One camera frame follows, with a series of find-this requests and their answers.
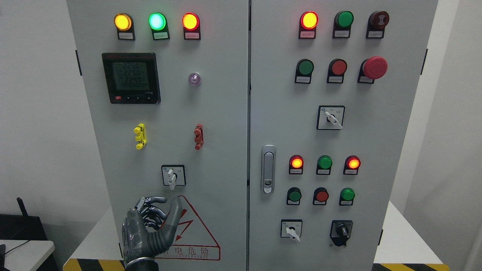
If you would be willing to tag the red push button upper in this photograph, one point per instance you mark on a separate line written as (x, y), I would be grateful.
(336, 71)

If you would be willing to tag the green indicator middle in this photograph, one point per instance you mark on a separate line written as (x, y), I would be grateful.
(324, 165)

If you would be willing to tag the dark red buzzer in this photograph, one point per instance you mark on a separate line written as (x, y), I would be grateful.
(376, 24)

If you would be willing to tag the green push button upper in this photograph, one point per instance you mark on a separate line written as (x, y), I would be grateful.
(303, 73)

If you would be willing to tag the red lit indicator middle left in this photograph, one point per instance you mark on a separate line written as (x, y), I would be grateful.
(296, 165)

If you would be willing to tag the red push button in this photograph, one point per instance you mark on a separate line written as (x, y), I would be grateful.
(320, 196)
(336, 71)

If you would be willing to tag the black digital power meter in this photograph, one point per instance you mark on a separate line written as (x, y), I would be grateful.
(132, 78)

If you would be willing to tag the grey electrical cabinet right door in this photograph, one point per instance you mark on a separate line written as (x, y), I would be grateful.
(285, 114)

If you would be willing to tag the yellow indicator light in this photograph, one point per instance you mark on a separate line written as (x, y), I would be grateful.
(124, 26)

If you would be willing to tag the robot forearm silver black wrist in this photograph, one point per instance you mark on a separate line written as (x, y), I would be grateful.
(142, 264)

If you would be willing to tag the white rotary selector upper right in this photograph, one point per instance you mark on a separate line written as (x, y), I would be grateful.
(330, 117)

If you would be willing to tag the white rotary selector switch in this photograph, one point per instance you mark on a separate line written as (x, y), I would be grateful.
(173, 175)

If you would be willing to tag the white rotary selector lower right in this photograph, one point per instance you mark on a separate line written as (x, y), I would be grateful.
(291, 228)

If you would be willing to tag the red triangle warning sticker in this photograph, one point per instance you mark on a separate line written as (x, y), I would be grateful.
(193, 240)

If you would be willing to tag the grey electrical cabinet left door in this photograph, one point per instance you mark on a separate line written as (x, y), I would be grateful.
(216, 175)

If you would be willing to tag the green push button lower left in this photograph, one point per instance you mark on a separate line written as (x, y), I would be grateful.
(293, 196)

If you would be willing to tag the yellow terminal clip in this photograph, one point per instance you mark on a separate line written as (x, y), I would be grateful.
(140, 136)

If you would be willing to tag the green indicator top right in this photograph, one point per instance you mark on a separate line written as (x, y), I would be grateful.
(342, 24)

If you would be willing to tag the green lit indicator light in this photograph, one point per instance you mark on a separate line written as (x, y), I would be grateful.
(159, 26)

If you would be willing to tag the red emergency stop button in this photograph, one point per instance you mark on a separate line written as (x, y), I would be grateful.
(371, 69)

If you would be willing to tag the green push button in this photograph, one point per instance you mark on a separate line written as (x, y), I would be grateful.
(347, 196)
(303, 73)
(293, 196)

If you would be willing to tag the black rotary knob switch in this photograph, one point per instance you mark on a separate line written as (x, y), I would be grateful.
(340, 232)

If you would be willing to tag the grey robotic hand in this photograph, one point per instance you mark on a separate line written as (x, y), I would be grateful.
(147, 231)

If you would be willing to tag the white platform with hazard stripes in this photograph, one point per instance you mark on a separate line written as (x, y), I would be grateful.
(401, 248)

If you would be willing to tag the red lit indicator middle right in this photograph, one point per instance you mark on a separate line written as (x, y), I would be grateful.
(351, 165)

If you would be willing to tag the white rotary selector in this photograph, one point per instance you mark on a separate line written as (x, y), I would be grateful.
(291, 228)
(330, 117)

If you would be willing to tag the silver door latch handle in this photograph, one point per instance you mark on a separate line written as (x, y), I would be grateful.
(268, 159)

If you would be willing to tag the red lit indicator light left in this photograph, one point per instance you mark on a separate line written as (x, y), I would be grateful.
(191, 26)

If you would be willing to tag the red terminal clip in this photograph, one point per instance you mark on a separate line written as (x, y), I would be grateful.
(198, 137)

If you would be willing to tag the clear small light bulb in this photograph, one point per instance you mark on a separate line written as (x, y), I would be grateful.
(194, 79)

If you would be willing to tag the white side table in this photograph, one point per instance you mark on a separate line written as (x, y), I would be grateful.
(28, 257)

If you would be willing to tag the black device with antenna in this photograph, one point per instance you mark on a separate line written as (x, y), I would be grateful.
(21, 227)

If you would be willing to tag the grey electrical cabinet door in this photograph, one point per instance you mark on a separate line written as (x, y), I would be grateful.
(216, 175)
(285, 114)

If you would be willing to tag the red lit indicator top right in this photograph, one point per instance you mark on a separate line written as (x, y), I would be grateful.
(308, 25)

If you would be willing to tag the green push button lower right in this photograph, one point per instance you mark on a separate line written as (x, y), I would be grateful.
(347, 196)

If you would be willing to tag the red push button lower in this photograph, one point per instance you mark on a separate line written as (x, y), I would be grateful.
(320, 196)

